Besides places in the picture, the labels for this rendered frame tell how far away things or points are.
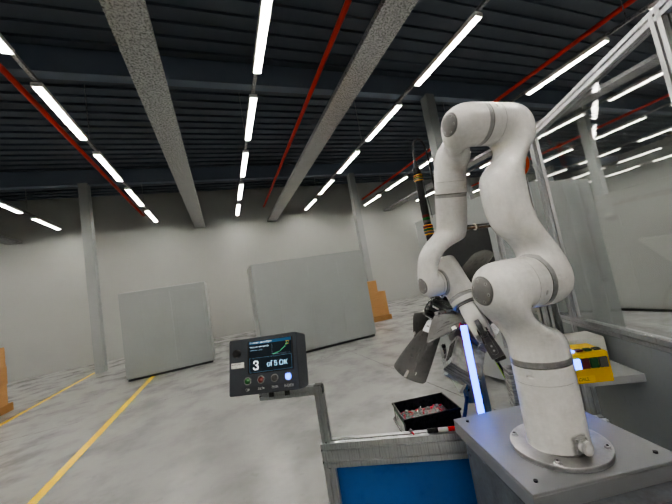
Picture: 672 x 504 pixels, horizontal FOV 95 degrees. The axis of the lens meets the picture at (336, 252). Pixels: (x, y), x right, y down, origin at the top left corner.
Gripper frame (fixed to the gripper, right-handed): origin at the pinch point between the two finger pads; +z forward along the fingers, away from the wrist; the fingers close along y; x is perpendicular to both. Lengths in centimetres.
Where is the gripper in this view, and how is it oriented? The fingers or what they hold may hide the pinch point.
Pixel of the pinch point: (498, 355)
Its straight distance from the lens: 97.8
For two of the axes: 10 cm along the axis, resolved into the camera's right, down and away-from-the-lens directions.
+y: -5.1, -3.6, -7.8
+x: 8.1, -5.1, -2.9
